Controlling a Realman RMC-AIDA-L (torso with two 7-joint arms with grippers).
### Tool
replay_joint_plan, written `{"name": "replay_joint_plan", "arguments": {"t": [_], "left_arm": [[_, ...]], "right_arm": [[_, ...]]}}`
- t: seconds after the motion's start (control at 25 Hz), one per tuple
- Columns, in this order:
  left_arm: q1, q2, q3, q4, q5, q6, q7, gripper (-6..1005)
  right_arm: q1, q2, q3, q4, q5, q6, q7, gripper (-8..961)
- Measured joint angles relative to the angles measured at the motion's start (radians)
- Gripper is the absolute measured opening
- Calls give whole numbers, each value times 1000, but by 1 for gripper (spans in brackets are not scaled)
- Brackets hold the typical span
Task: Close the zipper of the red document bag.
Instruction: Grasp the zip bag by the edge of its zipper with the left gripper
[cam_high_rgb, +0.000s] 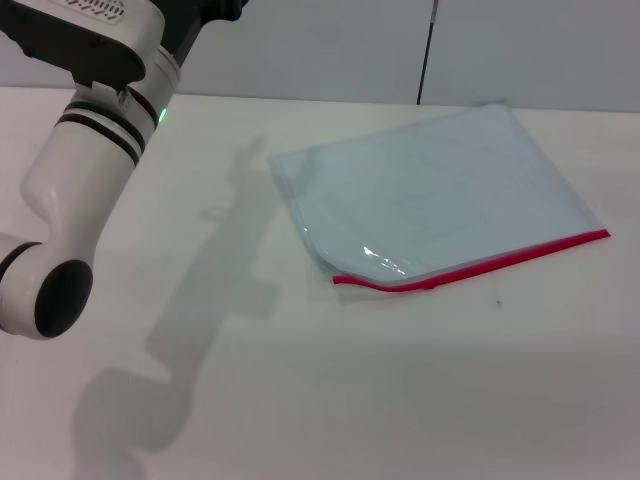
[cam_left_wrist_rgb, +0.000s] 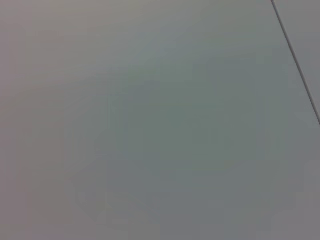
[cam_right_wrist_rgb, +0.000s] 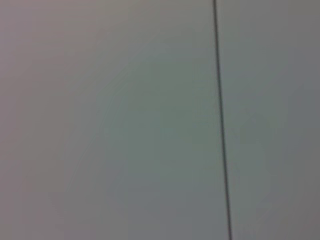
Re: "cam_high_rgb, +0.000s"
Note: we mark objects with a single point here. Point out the clear document bag red zipper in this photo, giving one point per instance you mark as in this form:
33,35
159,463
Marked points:
425,190

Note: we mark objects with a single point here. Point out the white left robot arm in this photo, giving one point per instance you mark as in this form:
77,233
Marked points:
75,175

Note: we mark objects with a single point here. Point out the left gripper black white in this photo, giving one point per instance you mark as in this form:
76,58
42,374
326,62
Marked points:
100,45

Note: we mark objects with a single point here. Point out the red zipper slider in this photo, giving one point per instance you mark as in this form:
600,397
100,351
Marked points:
431,287

